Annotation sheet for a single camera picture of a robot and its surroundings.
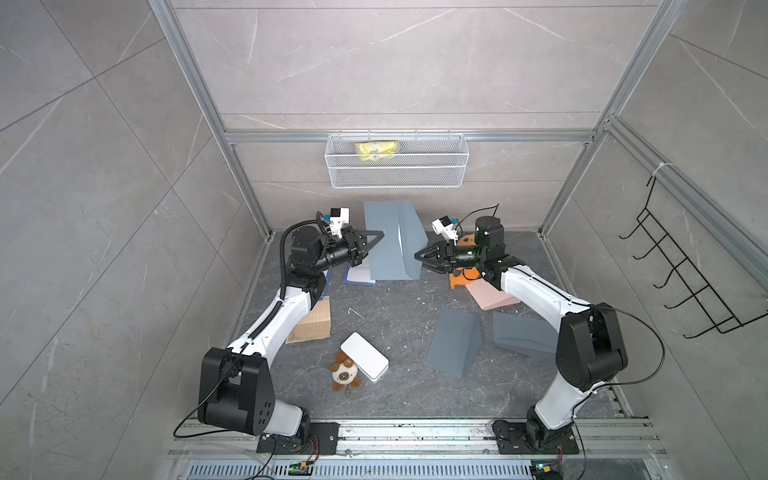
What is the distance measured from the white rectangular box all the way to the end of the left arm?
0.29 meters

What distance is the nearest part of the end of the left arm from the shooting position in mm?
669

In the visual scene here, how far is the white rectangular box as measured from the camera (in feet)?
2.71

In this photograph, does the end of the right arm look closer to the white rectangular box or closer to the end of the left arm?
the end of the left arm
